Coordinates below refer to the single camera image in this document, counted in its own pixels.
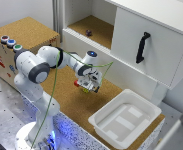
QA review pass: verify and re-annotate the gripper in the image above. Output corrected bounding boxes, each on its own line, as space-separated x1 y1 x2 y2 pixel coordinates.
78 68 102 93

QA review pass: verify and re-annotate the yellow block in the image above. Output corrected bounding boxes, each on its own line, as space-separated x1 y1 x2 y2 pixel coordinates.
82 87 91 94

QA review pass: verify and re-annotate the purple block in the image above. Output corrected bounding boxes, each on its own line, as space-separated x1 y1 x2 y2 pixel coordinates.
85 29 93 37

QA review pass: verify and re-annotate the white cabinet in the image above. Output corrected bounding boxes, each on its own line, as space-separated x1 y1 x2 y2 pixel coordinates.
61 0 183 108

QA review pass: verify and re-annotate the white plastic box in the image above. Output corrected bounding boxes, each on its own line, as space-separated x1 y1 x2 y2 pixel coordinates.
87 88 163 150

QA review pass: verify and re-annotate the white sliding door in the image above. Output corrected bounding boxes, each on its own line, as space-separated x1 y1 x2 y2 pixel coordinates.
110 6 183 90

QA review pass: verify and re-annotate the green button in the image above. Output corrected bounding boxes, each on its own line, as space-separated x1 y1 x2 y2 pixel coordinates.
12 44 24 53

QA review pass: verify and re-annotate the blue button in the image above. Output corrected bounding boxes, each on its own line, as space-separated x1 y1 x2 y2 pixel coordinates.
6 38 17 48

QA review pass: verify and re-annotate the red button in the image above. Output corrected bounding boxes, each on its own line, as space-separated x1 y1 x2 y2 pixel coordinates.
0 35 10 44

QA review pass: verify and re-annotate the black door handle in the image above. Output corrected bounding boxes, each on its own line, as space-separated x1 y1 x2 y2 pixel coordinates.
135 31 152 65

